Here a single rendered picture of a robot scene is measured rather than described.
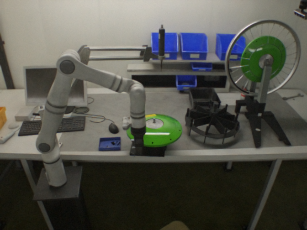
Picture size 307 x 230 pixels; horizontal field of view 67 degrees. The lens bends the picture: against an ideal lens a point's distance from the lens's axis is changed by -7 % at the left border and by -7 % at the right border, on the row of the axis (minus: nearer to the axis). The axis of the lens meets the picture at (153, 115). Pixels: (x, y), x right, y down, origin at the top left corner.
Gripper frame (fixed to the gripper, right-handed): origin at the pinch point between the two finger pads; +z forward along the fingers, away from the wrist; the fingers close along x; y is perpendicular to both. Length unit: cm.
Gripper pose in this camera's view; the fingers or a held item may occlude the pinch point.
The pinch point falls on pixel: (134, 153)
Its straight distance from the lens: 129.3
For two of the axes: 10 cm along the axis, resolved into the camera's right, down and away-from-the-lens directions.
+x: -1.3, -5.1, 8.5
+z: 0.0, 8.6, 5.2
